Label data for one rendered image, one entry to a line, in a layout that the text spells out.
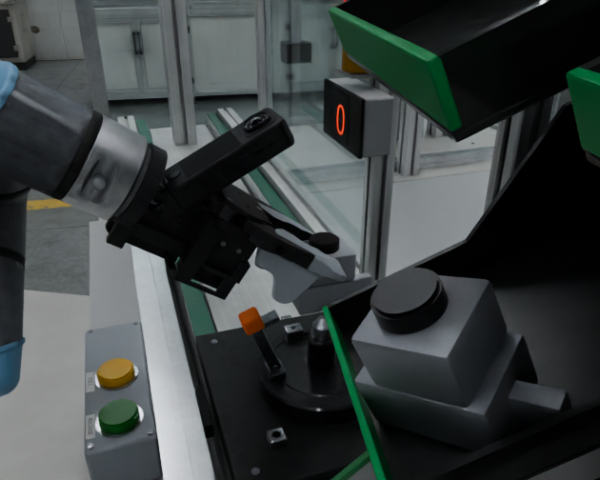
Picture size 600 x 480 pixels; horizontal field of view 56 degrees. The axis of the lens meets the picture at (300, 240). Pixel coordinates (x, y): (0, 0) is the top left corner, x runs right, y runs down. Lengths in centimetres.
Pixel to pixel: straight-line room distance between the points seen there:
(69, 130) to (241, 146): 13
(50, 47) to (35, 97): 834
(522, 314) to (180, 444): 40
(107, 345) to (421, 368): 56
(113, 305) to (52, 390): 21
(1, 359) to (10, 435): 35
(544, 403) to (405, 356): 6
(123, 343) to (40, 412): 16
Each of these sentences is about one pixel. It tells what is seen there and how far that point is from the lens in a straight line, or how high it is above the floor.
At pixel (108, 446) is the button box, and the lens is 62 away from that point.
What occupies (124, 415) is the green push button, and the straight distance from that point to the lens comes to 63.
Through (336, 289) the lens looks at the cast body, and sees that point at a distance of 56.
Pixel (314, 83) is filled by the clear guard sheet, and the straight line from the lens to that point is 97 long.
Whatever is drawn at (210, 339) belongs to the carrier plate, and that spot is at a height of 97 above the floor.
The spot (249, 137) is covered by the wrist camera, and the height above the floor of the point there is 125.
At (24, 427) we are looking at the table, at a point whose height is 86.
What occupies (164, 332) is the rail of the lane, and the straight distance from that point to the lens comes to 76.
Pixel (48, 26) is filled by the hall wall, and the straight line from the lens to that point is 875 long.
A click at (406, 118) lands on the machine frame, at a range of 148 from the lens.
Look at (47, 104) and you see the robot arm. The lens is 45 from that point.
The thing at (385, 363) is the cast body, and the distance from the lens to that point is 24.
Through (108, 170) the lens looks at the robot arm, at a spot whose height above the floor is 125.
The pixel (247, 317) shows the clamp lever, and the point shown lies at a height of 107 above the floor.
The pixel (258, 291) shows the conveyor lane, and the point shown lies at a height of 92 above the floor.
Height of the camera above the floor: 139
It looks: 27 degrees down
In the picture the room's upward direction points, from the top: straight up
